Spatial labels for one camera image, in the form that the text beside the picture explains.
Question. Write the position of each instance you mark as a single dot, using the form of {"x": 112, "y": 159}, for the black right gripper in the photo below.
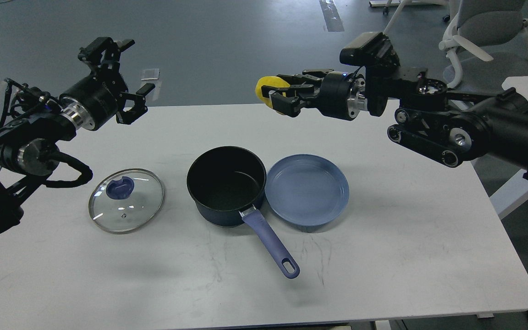
{"x": 341, "y": 95}

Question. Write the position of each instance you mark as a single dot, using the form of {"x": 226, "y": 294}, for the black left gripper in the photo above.
{"x": 96, "y": 98}

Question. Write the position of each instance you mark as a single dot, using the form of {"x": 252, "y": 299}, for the glass pot lid purple knob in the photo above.
{"x": 126, "y": 200}

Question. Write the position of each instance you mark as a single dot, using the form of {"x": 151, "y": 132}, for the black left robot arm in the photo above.
{"x": 33, "y": 121}

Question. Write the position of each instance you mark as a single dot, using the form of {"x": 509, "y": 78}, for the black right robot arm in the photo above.
{"x": 442, "y": 124}

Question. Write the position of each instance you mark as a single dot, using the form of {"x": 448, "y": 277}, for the blue plate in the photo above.
{"x": 307, "y": 190}

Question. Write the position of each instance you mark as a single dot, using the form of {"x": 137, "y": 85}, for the white chair base with casters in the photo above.
{"x": 394, "y": 7}

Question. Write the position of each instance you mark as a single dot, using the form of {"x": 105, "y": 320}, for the white grey office chair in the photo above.
{"x": 475, "y": 24}

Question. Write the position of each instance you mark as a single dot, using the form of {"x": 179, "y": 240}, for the dark blue saucepan purple handle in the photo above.
{"x": 227, "y": 185}

